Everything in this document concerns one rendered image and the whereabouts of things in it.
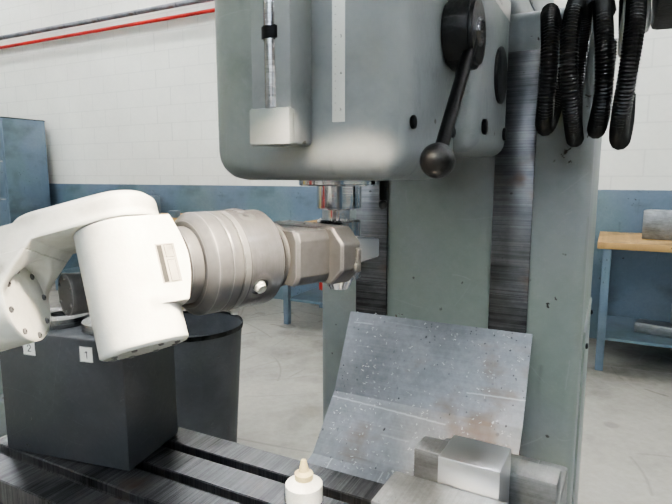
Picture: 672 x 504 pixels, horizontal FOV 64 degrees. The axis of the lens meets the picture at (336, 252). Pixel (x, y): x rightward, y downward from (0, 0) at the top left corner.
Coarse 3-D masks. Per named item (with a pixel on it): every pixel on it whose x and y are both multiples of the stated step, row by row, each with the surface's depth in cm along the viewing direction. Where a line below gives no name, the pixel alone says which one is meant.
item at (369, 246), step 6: (360, 240) 55; (366, 240) 56; (372, 240) 56; (378, 240) 57; (360, 246) 55; (366, 246) 56; (372, 246) 56; (378, 246) 57; (366, 252) 56; (372, 252) 57; (378, 252) 57; (366, 258) 56; (372, 258) 57
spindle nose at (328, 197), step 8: (320, 192) 55; (328, 192) 55; (336, 192) 54; (344, 192) 54; (352, 192) 55; (360, 192) 56; (320, 200) 55; (328, 200) 55; (336, 200) 54; (344, 200) 54; (352, 200) 55; (360, 200) 56; (320, 208) 56; (328, 208) 55; (336, 208) 55; (344, 208) 55; (352, 208) 55
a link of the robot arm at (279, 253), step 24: (240, 216) 46; (264, 216) 48; (264, 240) 46; (288, 240) 49; (312, 240) 49; (336, 240) 50; (264, 264) 45; (288, 264) 49; (312, 264) 49; (336, 264) 50; (360, 264) 51; (264, 288) 46
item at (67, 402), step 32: (64, 320) 78; (0, 352) 79; (32, 352) 77; (64, 352) 75; (96, 352) 73; (160, 352) 80; (32, 384) 78; (64, 384) 76; (96, 384) 74; (128, 384) 74; (160, 384) 81; (32, 416) 79; (64, 416) 77; (96, 416) 75; (128, 416) 74; (160, 416) 81; (32, 448) 79; (64, 448) 78; (96, 448) 76; (128, 448) 74
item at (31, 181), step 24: (0, 120) 643; (24, 120) 666; (0, 144) 647; (24, 144) 668; (0, 168) 653; (24, 168) 670; (0, 192) 659; (24, 192) 672; (48, 192) 701; (0, 216) 665
